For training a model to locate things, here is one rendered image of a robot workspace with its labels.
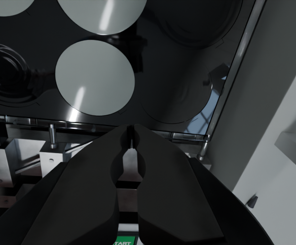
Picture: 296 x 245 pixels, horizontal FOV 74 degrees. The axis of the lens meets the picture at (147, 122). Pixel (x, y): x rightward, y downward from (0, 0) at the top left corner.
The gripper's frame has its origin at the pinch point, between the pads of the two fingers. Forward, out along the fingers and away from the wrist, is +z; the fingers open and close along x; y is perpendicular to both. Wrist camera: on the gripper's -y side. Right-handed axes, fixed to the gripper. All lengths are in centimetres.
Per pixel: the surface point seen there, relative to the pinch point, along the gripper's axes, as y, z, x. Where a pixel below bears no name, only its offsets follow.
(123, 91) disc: 2.8, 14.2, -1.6
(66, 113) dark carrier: 5.8, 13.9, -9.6
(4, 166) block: 14.0, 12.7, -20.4
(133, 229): 24.5, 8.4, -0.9
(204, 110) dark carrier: 6.2, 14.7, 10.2
